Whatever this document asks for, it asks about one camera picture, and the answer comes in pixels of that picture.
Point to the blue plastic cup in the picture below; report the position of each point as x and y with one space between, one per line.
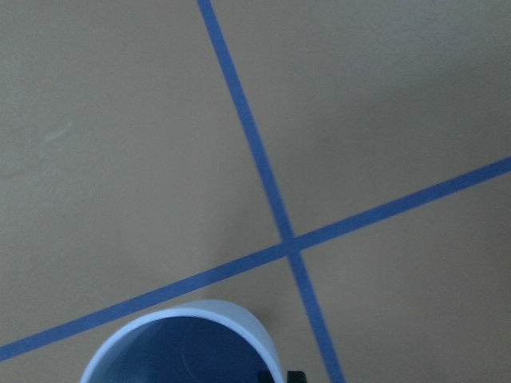
201 341

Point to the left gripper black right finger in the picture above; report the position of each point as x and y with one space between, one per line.
295 376

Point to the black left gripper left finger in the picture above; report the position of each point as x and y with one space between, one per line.
264 377

